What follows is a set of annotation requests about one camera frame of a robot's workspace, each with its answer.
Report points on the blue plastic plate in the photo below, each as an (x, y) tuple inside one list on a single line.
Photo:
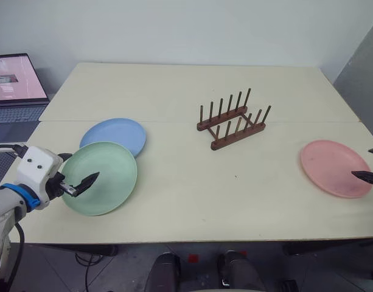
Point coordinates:
[(119, 134)]

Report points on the pink red plastic plate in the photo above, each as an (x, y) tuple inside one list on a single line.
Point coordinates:
[(330, 164)]

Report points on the open grey laptop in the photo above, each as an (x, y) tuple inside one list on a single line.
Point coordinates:
[(12, 82)]

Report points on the dark rounded shape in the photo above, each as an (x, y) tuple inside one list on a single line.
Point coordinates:
[(239, 270), (166, 272)]

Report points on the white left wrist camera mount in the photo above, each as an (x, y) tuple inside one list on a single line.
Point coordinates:
[(32, 170)]

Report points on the black table frame bar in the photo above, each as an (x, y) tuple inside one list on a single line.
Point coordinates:
[(323, 248)]

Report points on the brown wooden plate rack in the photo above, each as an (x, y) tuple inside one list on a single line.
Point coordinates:
[(232, 127)]

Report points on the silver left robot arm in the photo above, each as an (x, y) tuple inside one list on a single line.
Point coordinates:
[(3, 203)]

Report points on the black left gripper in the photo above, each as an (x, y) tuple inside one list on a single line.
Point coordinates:
[(54, 187)]

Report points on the green plastic plate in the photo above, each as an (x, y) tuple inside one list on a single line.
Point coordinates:
[(110, 170)]

